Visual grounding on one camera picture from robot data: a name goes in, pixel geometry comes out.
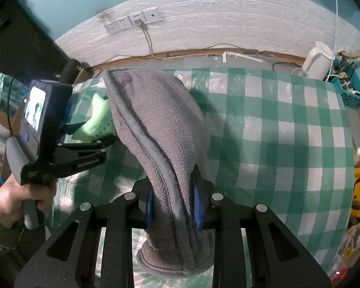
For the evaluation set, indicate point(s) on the black cylinder object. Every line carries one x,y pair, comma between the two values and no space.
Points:
69,73

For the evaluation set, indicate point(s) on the grey towel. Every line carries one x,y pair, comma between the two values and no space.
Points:
161,124

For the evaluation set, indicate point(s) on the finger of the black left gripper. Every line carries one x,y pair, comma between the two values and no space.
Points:
71,128
72,158

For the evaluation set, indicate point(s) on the teal basket with cables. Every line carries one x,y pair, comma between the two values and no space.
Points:
343,76

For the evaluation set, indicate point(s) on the light green sock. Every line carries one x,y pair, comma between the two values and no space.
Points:
100,124

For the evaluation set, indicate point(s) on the person left hand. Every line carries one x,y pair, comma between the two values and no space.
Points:
12,195

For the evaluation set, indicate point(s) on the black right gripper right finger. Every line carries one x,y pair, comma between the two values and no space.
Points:
253,247

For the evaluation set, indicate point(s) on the green checkered tablecloth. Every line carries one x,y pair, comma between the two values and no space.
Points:
277,139

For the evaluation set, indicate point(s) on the white electric kettle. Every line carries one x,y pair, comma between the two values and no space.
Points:
318,62

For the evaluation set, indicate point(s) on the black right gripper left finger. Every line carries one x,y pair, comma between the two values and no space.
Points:
68,257

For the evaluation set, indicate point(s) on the white wall socket strip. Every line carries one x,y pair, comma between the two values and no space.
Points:
136,19

